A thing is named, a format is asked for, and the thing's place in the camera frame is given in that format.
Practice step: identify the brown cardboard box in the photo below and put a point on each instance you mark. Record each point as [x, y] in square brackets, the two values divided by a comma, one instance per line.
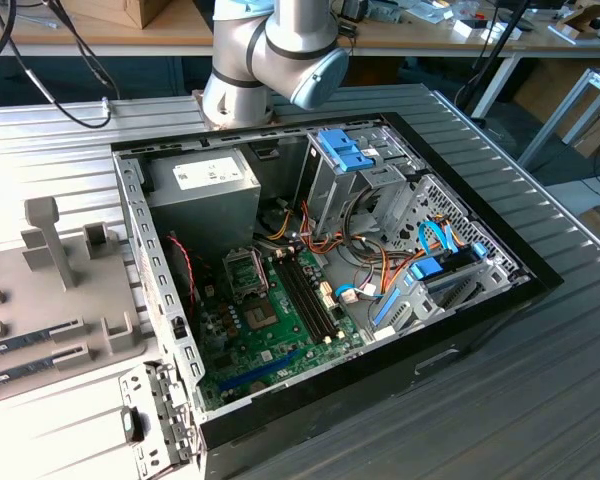
[130, 12]

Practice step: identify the aluminium profile frame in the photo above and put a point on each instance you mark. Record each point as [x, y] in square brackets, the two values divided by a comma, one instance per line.
[555, 117]

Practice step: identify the long wooden desk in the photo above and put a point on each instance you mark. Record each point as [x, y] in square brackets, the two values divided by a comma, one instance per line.
[440, 37]

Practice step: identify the blue plastic drive latch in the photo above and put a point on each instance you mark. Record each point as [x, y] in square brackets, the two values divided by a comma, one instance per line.
[357, 161]
[335, 142]

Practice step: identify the perforated silver drive cage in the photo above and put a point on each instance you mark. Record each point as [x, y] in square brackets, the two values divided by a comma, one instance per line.
[445, 200]

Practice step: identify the blue carrier rail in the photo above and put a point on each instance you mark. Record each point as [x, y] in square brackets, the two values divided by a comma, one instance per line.
[387, 309]

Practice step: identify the blue expansion slot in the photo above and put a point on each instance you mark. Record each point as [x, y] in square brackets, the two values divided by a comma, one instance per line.
[260, 371]

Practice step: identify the silver disk bay cage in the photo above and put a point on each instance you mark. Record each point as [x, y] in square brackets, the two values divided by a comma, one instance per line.
[330, 190]

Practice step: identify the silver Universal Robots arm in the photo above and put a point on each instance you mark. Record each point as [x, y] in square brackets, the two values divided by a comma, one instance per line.
[290, 30]

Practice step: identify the black blue case latch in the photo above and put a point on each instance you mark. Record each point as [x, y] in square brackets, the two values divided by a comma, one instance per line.
[130, 424]

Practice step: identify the hard disk in blue carrier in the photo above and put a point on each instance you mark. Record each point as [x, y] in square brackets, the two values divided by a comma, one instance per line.
[425, 269]

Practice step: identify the black stand pole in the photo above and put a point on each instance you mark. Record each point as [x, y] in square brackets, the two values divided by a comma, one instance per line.
[498, 45]

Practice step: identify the black PC case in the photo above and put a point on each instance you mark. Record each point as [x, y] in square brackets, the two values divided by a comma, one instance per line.
[330, 395]

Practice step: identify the dark RAM stick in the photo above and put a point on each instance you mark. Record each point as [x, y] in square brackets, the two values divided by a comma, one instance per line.
[15, 345]
[15, 374]

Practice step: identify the grey parts rack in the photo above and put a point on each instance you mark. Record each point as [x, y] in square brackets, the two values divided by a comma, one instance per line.
[40, 310]

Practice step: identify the black case fan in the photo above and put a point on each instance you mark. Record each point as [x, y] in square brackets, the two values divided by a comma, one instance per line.
[180, 285]

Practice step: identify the white board connector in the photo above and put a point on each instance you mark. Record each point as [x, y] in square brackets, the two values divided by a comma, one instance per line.
[326, 289]
[330, 301]

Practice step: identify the grey power supply unit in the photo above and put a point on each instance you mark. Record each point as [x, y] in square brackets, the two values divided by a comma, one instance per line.
[200, 225]

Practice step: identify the black RAM slot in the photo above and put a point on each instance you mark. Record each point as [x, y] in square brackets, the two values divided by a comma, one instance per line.
[302, 300]
[315, 300]

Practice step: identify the open cardboard box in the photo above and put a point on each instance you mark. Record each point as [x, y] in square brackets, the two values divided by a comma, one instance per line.
[580, 20]

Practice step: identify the green motherboard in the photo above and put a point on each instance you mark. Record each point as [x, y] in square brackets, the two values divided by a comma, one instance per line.
[285, 345]

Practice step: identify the round coin battery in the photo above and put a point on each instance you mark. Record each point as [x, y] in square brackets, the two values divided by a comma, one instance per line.
[258, 386]

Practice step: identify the CPU socket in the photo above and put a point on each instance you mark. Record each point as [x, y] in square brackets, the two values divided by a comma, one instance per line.
[262, 315]

